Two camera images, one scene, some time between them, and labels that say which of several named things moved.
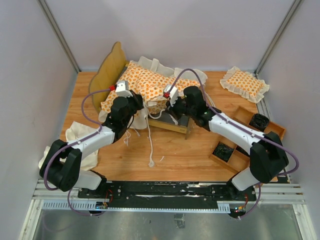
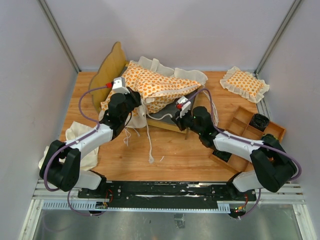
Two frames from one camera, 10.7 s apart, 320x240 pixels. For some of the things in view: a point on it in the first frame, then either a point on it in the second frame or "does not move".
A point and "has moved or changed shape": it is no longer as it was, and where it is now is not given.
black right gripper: [170, 109] to [179, 120]
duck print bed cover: [154, 84] has moved or changed shape
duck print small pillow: [244, 84] does not move
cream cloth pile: [77, 130] does not move
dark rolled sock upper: [259, 122] does not move
